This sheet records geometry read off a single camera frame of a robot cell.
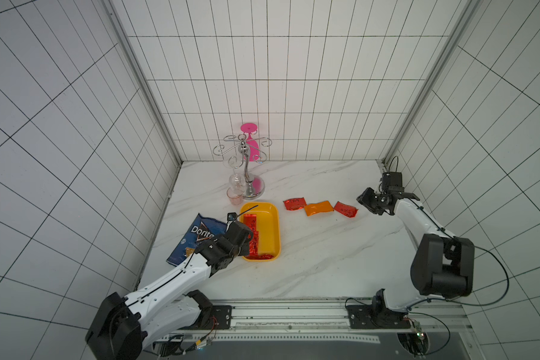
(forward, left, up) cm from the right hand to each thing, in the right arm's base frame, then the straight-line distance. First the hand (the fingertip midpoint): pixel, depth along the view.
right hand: (351, 196), depth 92 cm
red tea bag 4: (-21, +39, -6) cm, 45 cm away
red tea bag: (+1, +24, -9) cm, 26 cm away
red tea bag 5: (-26, +35, -5) cm, 44 cm away
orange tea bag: (0, +12, -10) cm, 16 cm away
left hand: (-22, +45, -4) cm, 50 cm away
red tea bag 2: (-1, -1, -9) cm, 9 cm away
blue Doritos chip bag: (-15, +63, -7) cm, 66 cm away
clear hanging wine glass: (+1, +48, +4) cm, 49 cm away
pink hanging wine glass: (+10, +42, +17) cm, 46 cm away
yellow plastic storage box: (-11, +35, -8) cm, 37 cm away
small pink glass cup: (0, +50, -3) cm, 50 cm away
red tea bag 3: (-11, +42, -6) cm, 44 cm away
